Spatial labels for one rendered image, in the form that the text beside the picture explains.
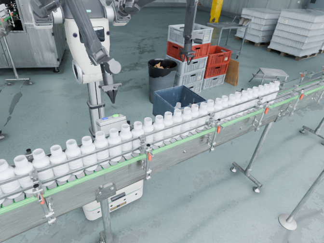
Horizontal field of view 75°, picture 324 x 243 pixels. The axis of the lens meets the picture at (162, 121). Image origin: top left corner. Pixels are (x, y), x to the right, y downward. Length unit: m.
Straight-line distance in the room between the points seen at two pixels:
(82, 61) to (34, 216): 0.85
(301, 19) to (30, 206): 7.17
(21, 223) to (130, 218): 1.10
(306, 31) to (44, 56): 6.40
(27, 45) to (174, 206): 3.71
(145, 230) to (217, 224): 0.62
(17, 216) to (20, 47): 3.86
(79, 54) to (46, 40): 3.15
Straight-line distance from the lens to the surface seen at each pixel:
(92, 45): 1.02
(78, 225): 2.06
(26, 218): 1.08
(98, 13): 1.45
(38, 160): 0.93
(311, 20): 7.26
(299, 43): 7.35
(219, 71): 4.29
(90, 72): 1.43
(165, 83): 3.22
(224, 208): 2.22
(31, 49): 4.62
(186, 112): 1.13
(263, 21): 8.00
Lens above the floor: 1.74
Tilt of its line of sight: 35 degrees down
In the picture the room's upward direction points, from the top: 5 degrees clockwise
